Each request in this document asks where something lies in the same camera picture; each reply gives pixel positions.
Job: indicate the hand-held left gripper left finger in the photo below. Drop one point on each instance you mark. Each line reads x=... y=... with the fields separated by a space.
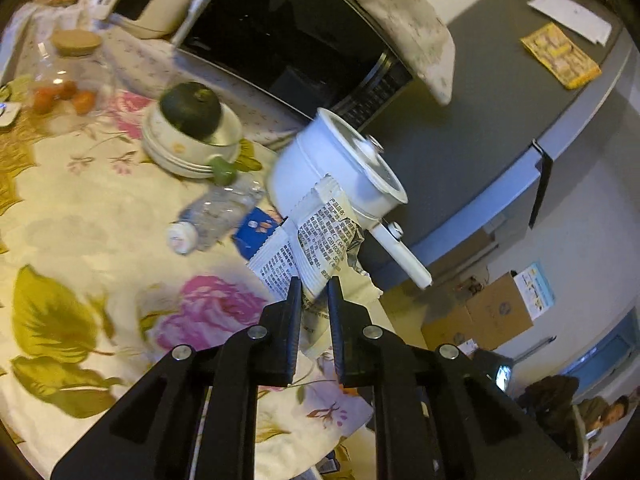
x=289 y=340

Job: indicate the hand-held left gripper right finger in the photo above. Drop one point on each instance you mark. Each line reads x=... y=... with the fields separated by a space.
x=340 y=345

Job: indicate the white printed wrapper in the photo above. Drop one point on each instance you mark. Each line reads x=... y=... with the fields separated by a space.
x=320 y=240

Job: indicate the torn blue cardboard box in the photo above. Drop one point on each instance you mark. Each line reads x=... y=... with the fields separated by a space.
x=255 y=230

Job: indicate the clear plastic bottle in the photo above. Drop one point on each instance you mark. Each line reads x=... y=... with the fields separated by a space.
x=220 y=210

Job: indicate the white electric pot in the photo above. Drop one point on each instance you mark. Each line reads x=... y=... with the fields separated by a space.
x=310 y=175

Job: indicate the green lime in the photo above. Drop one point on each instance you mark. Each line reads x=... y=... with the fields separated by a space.
x=225 y=172

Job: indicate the blue and white poster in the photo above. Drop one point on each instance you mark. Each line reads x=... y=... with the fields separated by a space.
x=537 y=290

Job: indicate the stack of cream bowls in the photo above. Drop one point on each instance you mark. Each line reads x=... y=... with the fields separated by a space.
x=170 y=150

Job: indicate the floral tablecloth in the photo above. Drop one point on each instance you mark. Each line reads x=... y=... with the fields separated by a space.
x=75 y=240

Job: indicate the dark green avocado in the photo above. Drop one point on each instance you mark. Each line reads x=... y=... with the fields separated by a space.
x=187 y=107

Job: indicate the blue door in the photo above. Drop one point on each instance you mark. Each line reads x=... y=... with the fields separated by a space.
x=605 y=355

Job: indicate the grey refrigerator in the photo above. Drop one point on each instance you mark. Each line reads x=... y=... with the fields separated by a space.
x=500 y=100

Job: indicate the black microwave oven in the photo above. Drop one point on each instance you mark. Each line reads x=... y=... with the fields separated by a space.
x=280 y=40

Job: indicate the small orange fruit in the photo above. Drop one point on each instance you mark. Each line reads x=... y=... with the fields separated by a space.
x=50 y=97
x=84 y=101

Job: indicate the speckled cloth cover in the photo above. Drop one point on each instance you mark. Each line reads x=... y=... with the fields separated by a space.
x=400 y=20

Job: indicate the glass jar with cork lid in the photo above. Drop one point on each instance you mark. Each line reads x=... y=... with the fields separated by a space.
x=65 y=70

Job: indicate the small white device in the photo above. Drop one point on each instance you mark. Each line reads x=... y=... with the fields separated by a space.
x=9 y=115

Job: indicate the yellow printed packet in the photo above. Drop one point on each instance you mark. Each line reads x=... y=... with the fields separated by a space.
x=560 y=55

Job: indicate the white paper sheet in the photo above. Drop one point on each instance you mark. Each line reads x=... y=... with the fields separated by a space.
x=570 y=15

